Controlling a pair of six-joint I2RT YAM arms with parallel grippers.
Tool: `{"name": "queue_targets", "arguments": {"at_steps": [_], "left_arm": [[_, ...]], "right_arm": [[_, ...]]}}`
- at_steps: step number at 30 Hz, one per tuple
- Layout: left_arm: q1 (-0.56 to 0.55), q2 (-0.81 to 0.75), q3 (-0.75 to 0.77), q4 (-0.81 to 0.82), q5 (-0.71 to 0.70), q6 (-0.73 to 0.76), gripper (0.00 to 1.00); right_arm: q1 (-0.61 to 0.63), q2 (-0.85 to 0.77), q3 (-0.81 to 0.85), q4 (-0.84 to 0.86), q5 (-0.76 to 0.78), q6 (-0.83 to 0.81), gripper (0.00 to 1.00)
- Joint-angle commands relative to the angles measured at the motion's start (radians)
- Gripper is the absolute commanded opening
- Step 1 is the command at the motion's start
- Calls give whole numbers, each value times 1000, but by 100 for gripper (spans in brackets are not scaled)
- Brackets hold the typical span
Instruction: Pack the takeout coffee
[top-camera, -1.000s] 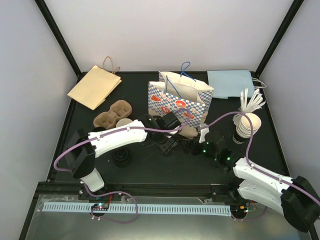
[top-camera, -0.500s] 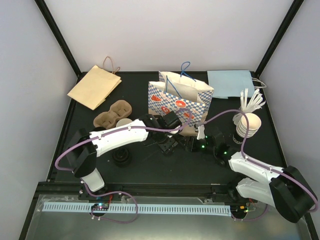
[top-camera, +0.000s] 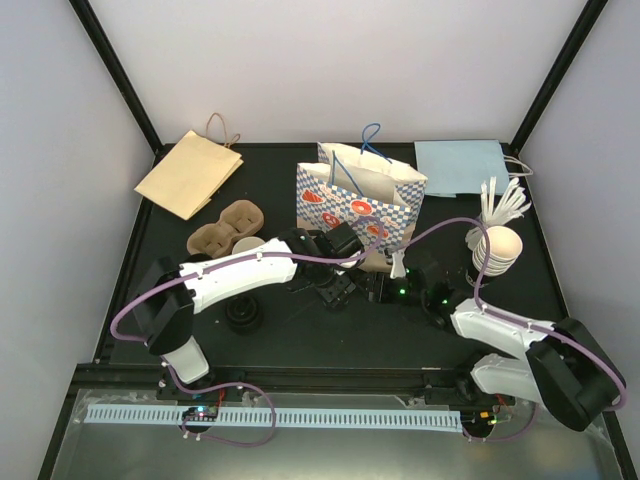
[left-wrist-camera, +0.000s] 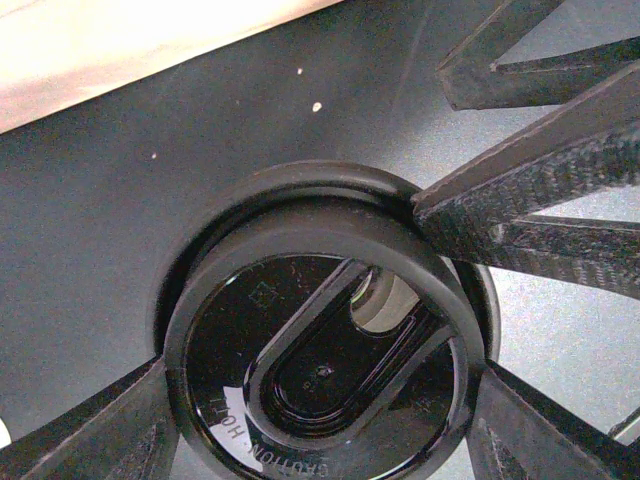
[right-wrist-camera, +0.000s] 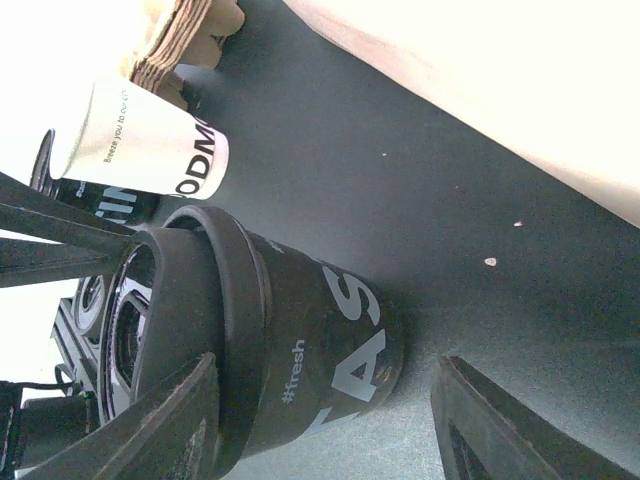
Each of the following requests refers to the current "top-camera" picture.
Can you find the single black lid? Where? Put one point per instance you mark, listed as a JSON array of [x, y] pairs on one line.
[[334, 307]]

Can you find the stack of black lids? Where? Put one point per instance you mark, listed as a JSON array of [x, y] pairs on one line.
[[243, 314]]

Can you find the small electronics board left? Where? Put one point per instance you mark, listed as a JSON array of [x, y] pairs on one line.
[[196, 415]]

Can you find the light blue paper bag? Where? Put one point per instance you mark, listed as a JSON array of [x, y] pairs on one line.
[[460, 166]]

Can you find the white paper coffee cup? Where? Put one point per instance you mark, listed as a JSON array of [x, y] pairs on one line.
[[247, 244]]

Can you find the right black frame post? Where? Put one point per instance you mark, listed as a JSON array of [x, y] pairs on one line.
[[576, 38]]

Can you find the light blue slotted cable duct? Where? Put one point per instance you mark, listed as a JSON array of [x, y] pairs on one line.
[[315, 418]]

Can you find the brown cardboard cup carrier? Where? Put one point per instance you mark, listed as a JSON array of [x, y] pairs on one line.
[[238, 221]]

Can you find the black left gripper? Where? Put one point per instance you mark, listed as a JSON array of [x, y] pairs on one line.
[[338, 292]]

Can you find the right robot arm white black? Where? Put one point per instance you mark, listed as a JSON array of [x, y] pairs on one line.
[[559, 366]]

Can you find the left black frame post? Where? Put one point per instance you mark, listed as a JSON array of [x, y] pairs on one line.
[[109, 57]]

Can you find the small electronics board right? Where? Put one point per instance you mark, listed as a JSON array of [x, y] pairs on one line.
[[484, 419]]

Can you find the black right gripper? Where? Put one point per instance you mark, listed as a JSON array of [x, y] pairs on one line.
[[373, 284]]

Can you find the blue checkered paper bag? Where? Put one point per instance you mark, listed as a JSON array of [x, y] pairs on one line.
[[380, 196]]

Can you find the black frame post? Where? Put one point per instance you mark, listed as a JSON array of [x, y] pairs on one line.
[[109, 57], [576, 38]]

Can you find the brown kraft paper bag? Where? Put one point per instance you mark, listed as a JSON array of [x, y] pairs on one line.
[[184, 181]]

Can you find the stack of paper cups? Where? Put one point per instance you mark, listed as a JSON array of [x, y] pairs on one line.
[[505, 246]]

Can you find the small electronics board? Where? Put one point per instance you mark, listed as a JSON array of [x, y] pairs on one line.
[[484, 419], [196, 415]]

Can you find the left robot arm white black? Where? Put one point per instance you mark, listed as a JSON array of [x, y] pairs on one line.
[[165, 308]]

